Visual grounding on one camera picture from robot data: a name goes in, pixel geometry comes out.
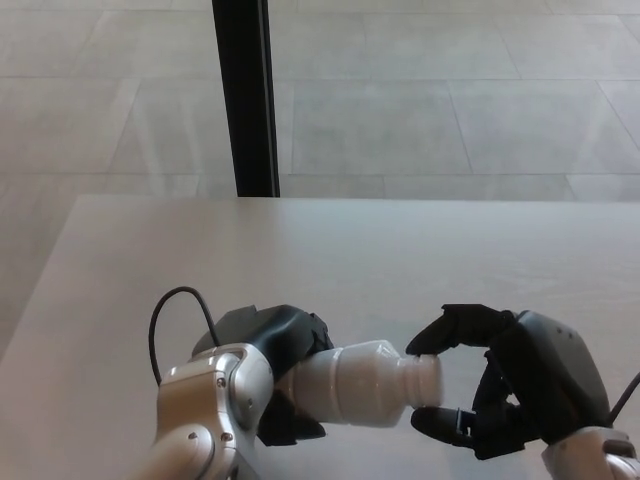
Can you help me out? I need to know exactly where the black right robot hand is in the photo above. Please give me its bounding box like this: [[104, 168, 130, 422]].
[[404, 303, 612, 461]]

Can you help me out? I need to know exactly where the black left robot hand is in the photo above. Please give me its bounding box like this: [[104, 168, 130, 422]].
[[192, 303, 336, 446]]

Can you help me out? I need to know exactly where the white plastic bottle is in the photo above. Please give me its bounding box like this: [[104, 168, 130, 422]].
[[277, 339, 421, 430]]

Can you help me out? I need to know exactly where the white screw cap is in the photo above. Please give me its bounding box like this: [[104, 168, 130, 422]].
[[412, 353, 446, 407]]

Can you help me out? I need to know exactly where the black vertical pole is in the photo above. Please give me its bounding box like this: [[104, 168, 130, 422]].
[[211, 0, 281, 198]]

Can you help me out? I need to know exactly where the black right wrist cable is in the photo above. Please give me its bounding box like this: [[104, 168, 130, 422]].
[[607, 370, 640, 426]]

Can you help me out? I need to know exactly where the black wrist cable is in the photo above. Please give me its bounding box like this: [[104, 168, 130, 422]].
[[149, 286, 221, 386], [607, 370, 640, 426]]

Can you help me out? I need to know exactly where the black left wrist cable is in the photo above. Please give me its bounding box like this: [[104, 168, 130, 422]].
[[149, 286, 221, 386]]

